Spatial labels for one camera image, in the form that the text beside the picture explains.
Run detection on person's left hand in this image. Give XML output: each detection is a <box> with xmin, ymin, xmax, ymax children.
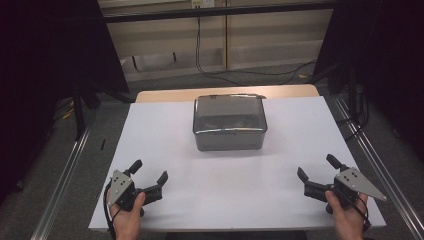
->
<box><xmin>108</xmin><ymin>191</ymin><xmax>147</xmax><ymax>240</ymax></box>

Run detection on white wall outlet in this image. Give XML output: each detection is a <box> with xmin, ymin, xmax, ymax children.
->
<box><xmin>191</xmin><ymin>0</ymin><xmax>216</xmax><ymax>10</ymax></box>

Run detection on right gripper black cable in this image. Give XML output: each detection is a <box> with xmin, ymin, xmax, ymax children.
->
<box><xmin>346</xmin><ymin>192</ymin><xmax>373</xmax><ymax>233</ymax></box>

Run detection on person's right hand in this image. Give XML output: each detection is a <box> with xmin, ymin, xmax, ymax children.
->
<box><xmin>324</xmin><ymin>190</ymin><xmax>369</xmax><ymax>240</ymax></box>

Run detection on black horizontal bar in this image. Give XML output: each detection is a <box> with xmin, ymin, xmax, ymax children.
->
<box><xmin>103</xmin><ymin>1</ymin><xmax>336</xmax><ymax>24</ymax></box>

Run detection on aluminium floor rail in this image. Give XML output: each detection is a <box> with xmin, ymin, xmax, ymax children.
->
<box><xmin>331</xmin><ymin>94</ymin><xmax>424</xmax><ymax>240</ymax></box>
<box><xmin>30</xmin><ymin>113</ymin><xmax>98</xmax><ymax>240</ymax></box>

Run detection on black metal stand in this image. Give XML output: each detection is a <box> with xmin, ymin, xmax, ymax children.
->
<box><xmin>71</xmin><ymin>79</ymin><xmax>102</xmax><ymax>142</ymax></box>

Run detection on black wall cable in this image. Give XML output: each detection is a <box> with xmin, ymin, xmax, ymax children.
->
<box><xmin>194</xmin><ymin>16</ymin><xmax>318</xmax><ymax>86</ymax></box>

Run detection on black floor cables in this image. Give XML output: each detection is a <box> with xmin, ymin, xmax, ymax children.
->
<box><xmin>335</xmin><ymin>84</ymin><xmax>372</xmax><ymax>142</ymax></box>

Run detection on clear grey plastic box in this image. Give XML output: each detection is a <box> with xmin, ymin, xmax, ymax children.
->
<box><xmin>192</xmin><ymin>94</ymin><xmax>268</xmax><ymax>153</ymax></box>

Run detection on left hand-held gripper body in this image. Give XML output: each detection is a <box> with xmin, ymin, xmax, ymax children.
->
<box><xmin>108</xmin><ymin>169</ymin><xmax>164</xmax><ymax>216</ymax></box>

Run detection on wooden table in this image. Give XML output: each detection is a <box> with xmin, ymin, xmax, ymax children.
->
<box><xmin>134</xmin><ymin>83</ymin><xmax>321</xmax><ymax>104</ymax></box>

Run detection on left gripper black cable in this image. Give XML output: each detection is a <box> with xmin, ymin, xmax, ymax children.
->
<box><xmin>102</xmin><ymin>181</ymin><xmax>117</xmax><ymax>240</ymax></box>

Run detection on clear grey box lid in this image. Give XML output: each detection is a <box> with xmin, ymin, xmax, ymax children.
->
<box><xmin>192</xmin><ymin>94</ymin><xmax>268</xmax><ymax>135</ymax></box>

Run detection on white table sheet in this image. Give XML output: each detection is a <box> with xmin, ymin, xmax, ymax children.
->
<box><xmin>88</xmin><ymin>96</ymin><xmax>387</xmax><ymax>232</ymax></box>

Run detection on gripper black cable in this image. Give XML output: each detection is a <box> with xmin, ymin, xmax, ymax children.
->
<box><xmin>102</xmin><ymin>181</ymin><xmax>117</xmax><ymax>240</ymax></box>
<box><xmin>346</xmin><ymin>192</ymin><xmax>373</xmax><ymax>233</ymax></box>

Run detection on black curtain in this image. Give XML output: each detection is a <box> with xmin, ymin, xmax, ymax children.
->
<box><xmin>313</xmin><ymin>0</ymin><xmax>424</xmax><ymax>163</ymax></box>
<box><xmin>0</xmin><ymin>0</ymin><xmax>131</xmax><ymax>205</ymax></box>

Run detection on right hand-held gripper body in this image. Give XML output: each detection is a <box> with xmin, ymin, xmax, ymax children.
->
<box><xmin>303</xmin><ymin>166</ymin><xmax>388</xmax><ymax>214</ymax></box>

